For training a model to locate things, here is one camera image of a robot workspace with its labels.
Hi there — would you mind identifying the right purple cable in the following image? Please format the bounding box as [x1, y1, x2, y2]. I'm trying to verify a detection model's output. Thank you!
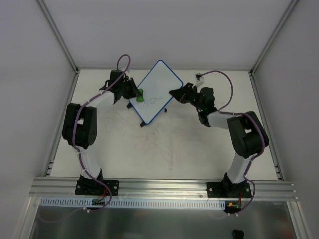
[199, 70, 265, 216]

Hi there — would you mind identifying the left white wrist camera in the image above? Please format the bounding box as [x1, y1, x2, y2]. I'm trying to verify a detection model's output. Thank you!
[121, 67, 131, 78]

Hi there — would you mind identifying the white slotted cable duct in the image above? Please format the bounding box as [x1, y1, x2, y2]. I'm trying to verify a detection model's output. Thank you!
[39, 197, 226, 211]

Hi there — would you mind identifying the circuit board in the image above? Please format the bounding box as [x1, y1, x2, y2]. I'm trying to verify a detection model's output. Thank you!
[91, 198, 106, 206]
[226, 201, 242, 210]

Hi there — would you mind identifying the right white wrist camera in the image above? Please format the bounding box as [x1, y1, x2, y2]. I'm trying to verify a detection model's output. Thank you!
[194, 73, 205, 88]

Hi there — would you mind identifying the purple cable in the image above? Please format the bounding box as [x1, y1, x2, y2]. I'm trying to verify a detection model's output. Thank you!
[37, 54, 132, 222]
[199, 70, 265, 216]

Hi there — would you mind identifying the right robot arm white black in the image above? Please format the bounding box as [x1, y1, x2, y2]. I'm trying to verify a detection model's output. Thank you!
[169, 83, 269, 197]

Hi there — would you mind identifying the blue-framed whiteboard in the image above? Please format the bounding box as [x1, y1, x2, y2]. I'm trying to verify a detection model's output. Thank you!
[129, 60, 184, 125]

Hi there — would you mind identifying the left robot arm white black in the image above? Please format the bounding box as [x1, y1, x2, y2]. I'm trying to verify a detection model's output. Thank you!
[62, 70, 143, 195]

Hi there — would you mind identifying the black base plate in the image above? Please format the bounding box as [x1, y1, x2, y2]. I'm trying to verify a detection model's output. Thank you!
[75, 178, 120, 196]
[206, 181, 252, 199]

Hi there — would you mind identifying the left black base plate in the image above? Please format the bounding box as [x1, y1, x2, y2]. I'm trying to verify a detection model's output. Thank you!
[75, 178, 120, 196]

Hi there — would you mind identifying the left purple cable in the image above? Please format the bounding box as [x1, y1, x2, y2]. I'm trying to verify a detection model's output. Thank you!
[37, 54, 132, 222]

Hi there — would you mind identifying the right circuit board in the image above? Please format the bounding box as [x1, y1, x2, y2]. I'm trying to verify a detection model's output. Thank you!
[226, 201, 242, 210]

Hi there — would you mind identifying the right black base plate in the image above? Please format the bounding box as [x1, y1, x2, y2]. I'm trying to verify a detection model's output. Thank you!
[206, 181, 252, 199]

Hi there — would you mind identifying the small black object bottom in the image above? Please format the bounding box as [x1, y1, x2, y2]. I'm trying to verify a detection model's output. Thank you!
[233, 230, 244, 239]

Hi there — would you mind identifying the left circuit board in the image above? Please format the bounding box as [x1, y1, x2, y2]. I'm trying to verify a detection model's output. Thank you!
[91, 198, 106, 206]

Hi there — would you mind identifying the left aluminium frame post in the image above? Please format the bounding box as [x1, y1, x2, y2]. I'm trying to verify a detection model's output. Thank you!
[35, 0, 78, 73]

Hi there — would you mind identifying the aluminium frame post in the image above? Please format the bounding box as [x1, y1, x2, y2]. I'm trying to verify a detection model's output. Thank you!
[35, 0, 78, 73]
[249, 0, 300, 75]

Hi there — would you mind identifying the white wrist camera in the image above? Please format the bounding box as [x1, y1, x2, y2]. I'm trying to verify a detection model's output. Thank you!
[194, 73, 205, 88]
[121, 67, 131, 78]

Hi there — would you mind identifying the right aluminium frame post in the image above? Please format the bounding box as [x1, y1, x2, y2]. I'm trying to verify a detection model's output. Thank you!
[249, 0, 300, 75]

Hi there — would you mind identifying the aluminium front rail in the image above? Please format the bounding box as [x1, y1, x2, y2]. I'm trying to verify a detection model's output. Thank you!
[29, 177, 299, 201]

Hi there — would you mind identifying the green bone-shaped eraser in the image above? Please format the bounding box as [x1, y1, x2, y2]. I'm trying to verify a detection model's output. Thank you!
[136, 89, 144, 103]

